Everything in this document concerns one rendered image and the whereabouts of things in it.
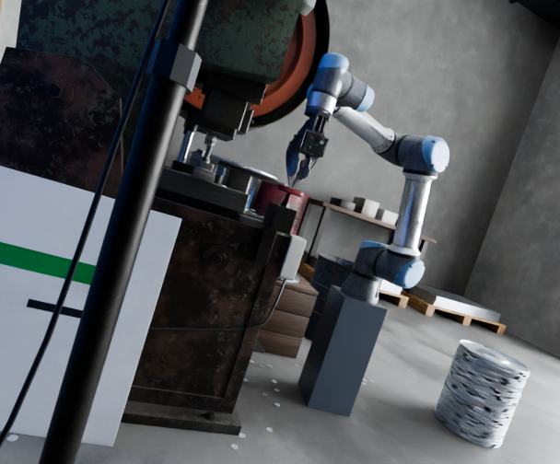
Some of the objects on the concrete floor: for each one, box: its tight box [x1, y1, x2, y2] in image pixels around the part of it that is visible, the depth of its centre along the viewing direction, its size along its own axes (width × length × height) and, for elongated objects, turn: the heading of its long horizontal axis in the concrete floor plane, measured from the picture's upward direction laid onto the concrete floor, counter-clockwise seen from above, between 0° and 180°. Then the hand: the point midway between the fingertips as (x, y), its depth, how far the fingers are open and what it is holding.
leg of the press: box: [0, 47, 290, 435], centre depth 106 cm, size 92×12×90 cm, turn 32°
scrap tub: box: [304, 253, 383, 341], centre depth 241 cm, size 42×42×48 cm
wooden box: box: [257, 273, 319, 358], centre depth 204 cm, size 40×38×35 cm
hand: (292, 182), depth 109 cm, fingers closed, pressing on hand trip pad
